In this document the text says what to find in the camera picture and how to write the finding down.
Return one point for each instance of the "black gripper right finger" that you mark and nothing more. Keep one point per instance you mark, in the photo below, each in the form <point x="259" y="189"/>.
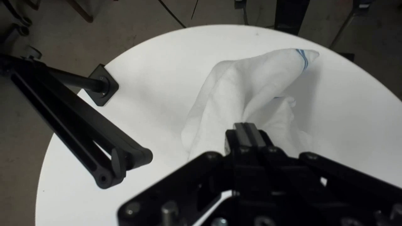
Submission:
<point x="249" y="137"/>

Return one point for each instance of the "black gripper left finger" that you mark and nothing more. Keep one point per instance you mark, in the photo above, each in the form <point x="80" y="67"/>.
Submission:
<point x="233" y="141"/>

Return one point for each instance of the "white towel with blue stripes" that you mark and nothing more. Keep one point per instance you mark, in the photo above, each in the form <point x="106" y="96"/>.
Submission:
<point x="249" y="91"/>

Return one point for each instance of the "round white table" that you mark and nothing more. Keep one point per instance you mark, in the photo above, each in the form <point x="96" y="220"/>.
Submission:
<point x="348" y="115"/>

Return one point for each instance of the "black table clamp base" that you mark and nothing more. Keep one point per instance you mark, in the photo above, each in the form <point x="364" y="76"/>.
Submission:
<point x="106" y="86"/>

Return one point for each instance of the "black camera stand pole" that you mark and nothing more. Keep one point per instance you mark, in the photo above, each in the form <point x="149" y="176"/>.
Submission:
<point x="12" y="63"/>

